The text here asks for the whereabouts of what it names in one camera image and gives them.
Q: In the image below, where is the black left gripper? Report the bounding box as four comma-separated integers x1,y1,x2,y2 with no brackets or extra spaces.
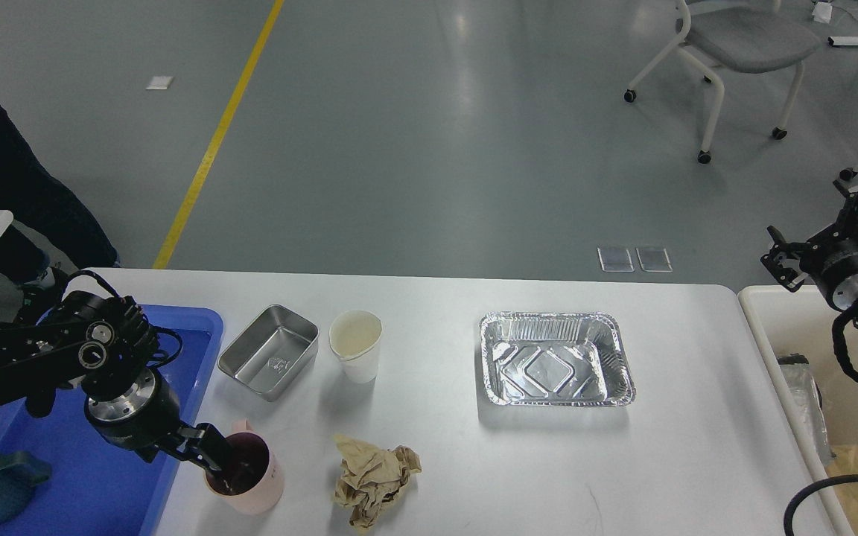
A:
85,368,234,476

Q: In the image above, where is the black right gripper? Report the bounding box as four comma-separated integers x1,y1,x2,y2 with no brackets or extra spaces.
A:
760,179,858,311

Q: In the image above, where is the pink mug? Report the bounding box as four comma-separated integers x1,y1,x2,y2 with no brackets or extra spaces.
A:
204,418,284,515

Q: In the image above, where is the stainless steel rectangular container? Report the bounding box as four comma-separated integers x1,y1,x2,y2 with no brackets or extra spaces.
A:
217,304,320,403

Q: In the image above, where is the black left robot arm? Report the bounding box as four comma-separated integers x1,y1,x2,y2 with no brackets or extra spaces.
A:
0,270,235,475

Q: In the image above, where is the white plastic bin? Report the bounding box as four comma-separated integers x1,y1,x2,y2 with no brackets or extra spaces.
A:
738,285,858,481

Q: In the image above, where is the blue plastic tray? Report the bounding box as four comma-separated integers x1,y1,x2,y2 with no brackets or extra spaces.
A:
0,305,223,535

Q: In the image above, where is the plastic bag in bin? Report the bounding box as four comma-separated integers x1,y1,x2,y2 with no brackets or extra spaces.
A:
777,354,834,466

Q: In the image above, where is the crumpled brown paper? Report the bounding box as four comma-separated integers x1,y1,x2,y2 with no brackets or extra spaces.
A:
331,434,422,535

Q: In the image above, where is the floor outlet plate right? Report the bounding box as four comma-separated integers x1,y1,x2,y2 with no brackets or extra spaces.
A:
635,246,673,272

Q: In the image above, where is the floor outlet plate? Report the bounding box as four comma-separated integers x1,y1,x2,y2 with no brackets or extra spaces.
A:
635,246,673,272
597,246,635,272

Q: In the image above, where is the white paper cup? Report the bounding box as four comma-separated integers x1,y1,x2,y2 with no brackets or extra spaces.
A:
329,310,384,383

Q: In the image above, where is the grey office chair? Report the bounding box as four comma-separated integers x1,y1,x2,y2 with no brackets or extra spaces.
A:
623,1,821,165

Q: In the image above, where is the floor outlet plate left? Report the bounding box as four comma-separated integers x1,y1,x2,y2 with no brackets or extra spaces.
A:
597,246,635,272

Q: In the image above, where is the person in dark jeans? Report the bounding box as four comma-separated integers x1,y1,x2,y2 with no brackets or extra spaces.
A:
0,104,120,325

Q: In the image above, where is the aluminium foil tray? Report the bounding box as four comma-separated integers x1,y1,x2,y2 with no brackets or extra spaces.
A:
479,311,636,408

